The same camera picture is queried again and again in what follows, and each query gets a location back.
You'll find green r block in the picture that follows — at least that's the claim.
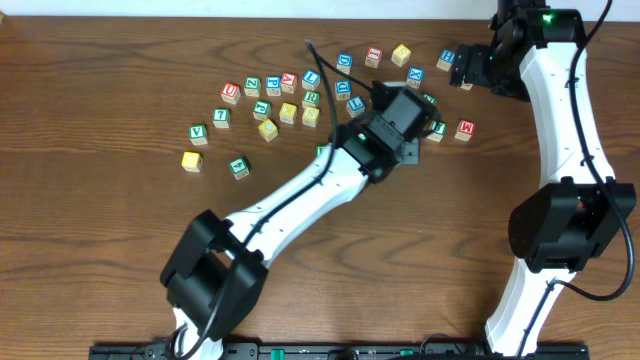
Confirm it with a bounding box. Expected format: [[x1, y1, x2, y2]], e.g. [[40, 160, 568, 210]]
[[316, 145, 326, 157], [302, 90, 320, 108]]

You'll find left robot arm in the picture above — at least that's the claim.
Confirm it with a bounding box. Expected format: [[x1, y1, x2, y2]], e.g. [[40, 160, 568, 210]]
[[160, 82, 441, 359]]

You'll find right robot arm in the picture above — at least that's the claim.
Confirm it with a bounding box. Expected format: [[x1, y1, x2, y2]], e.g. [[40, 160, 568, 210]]
[[451, 1, 636, 359]]

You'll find blue H block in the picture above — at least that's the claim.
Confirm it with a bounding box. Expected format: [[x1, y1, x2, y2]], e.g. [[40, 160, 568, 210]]
[[436, 49, 456, 72]]

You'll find green J block right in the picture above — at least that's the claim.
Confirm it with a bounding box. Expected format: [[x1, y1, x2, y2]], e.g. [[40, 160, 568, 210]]
[[427, 120, 447, 142]]

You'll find green j block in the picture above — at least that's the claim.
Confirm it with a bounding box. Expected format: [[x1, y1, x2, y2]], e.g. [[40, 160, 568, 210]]
[[427, 120, 447, 142], [253, 100, 271, 121]]

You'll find green N block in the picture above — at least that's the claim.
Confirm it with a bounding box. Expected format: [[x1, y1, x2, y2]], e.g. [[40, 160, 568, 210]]
[[423, 93, 437, 105]]

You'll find red M block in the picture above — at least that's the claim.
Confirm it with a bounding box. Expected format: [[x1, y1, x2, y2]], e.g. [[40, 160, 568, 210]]
[[455, 119, 476, 142]]

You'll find blue X block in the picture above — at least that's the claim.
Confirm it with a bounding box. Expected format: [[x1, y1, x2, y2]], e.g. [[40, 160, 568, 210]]
[[406, 67, 424, 89]]

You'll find blue L block lower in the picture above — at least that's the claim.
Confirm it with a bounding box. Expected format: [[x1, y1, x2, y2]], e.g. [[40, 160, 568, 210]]
[[346, 96, 366, 118]]

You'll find blue l block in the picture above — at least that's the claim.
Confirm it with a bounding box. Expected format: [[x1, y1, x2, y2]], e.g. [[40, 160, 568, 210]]
[[301, 70, 321, 91], [346, 96, 366, 118]]

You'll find yellow block top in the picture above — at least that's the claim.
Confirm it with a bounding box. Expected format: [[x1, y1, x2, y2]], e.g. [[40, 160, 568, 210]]
[[391, 44, 411, 67]]

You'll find blue D block lower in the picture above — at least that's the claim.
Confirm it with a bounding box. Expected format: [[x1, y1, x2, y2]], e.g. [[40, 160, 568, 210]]
[[334, 80, 352, 101]]

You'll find blue d block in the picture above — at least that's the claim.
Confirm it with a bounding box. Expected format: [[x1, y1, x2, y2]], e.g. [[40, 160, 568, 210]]
[[334, 80, 352, 101], [336, 53, 353, 74]]

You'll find red I block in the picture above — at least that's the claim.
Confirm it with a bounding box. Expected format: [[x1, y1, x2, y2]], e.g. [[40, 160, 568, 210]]
[[365, 47, 383, 69]]

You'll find yellow S block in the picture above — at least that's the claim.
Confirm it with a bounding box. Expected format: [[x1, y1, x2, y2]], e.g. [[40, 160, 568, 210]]
[[302, 106, 320, 128]]

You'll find blue D block upper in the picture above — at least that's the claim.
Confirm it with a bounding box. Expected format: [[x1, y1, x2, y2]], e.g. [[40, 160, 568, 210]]
[[336, 53, 353, 74]]

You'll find blue L block upper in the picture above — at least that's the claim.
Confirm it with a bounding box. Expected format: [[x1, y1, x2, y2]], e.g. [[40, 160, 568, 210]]
[[301, 70, 321, 91]]

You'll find yellow K block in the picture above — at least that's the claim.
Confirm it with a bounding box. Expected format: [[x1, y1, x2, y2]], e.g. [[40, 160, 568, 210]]
[[279, 102, 297, 124]]

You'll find red A block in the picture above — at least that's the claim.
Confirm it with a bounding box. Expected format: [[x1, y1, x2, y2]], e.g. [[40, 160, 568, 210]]
[[280, 72, 298, 94]]

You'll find yellow C block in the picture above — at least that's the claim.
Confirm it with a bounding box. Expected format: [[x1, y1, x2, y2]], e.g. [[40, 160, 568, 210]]
[[258, 119, 279, 142]]

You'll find blue P block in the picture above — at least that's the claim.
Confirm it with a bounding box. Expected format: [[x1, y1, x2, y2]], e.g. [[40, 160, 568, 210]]
[[265, 76, 282, 96]]

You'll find green J block left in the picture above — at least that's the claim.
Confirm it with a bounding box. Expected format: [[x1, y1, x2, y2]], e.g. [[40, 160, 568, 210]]
[[253, 100, 271, 121]]

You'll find green 4 block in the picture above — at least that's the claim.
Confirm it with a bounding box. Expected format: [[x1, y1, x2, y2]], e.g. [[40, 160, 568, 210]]
[[229, 157, 250, 180]]

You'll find green Z block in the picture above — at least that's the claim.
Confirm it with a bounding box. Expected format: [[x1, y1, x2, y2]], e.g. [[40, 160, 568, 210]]
[[244, 76, 261, 97]]

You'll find red U block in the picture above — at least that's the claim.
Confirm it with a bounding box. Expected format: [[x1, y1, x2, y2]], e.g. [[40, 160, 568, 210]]
[[221, 82, 241, 105]]

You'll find green 7 block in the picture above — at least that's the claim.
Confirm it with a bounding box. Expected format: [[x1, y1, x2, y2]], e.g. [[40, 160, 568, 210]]
[[212, 108, 231, 129]]

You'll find green V block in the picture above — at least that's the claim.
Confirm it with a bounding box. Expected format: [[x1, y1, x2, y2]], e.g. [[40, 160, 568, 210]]
[[189, 124, 208, 146]]

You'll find yellow G block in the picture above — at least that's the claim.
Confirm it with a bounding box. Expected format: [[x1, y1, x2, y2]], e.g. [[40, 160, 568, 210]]
[[181, 152, 202, 172]]

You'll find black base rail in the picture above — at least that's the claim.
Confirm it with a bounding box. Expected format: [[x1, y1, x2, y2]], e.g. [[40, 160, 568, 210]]
[[88, 340, 590, 360]]

